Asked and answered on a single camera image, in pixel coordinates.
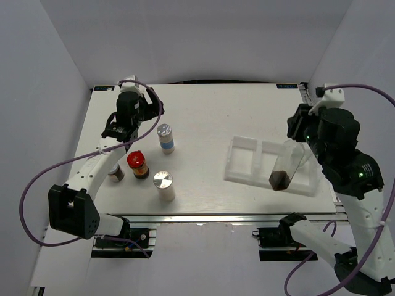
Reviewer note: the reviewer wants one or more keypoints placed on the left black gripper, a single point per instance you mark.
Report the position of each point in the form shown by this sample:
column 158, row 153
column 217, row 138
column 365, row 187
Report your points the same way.
column 152, row 109

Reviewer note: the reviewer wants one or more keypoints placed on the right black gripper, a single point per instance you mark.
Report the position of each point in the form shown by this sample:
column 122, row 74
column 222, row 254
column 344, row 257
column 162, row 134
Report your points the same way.
column 300, row 117

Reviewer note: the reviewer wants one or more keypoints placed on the blue label silver cap shaker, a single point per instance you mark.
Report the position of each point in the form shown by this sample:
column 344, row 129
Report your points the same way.
column 164, row 132

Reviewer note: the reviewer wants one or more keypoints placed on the glass bottle with dark sauce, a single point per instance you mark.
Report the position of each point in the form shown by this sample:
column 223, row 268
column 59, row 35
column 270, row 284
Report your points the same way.
column 284, row 167

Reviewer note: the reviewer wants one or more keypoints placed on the clear glass bottle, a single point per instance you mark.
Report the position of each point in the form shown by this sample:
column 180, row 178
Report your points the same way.
column 302, row 154

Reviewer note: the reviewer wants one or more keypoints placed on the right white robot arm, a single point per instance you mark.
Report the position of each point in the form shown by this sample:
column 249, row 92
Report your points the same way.
column 368, row 267

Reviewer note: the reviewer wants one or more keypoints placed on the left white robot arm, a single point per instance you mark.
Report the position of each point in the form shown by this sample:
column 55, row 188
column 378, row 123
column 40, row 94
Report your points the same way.
column 71, row 206

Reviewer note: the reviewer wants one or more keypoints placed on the red lid sauce jar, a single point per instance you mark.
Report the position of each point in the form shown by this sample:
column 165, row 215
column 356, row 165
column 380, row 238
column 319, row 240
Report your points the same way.
column 137, row 162

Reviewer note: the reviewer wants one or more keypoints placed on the left blue corner sticker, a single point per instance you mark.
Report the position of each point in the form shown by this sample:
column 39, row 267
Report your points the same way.
column 103, row 88

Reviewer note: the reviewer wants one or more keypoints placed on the blue corner sticker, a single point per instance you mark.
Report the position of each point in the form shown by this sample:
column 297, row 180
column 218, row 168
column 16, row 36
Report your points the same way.
column 287, row 86
column 103, row 88

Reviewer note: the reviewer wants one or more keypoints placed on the small brown spice jar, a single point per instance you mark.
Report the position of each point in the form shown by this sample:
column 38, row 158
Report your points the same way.
column 116, row 174

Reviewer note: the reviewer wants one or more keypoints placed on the white silver cap shaker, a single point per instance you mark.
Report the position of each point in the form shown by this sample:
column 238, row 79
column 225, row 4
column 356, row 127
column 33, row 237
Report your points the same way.
column 163, row 182

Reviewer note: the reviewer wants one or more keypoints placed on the right blue corner sticker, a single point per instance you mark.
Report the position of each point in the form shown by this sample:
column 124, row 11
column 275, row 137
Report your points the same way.
column 287, row 86

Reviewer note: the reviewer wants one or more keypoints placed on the white three-slot organizer tray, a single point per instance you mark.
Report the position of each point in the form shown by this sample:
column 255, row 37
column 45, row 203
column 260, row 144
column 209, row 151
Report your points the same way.
column 250, row 161

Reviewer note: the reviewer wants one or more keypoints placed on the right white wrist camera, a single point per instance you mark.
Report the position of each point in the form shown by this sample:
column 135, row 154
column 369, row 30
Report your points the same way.
column 329, row 96

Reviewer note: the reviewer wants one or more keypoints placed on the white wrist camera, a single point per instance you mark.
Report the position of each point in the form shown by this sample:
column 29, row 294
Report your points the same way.
column 329, row 96
column 129, row 84

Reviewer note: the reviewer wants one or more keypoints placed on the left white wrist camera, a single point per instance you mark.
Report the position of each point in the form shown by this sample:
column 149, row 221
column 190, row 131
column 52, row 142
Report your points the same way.
column 129, row 84

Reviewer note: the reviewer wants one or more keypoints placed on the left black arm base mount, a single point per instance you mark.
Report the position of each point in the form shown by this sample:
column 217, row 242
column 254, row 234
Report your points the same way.
column 134, row 242

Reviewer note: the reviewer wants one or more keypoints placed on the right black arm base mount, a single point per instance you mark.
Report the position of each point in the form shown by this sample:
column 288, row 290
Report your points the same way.
column 274, row 248

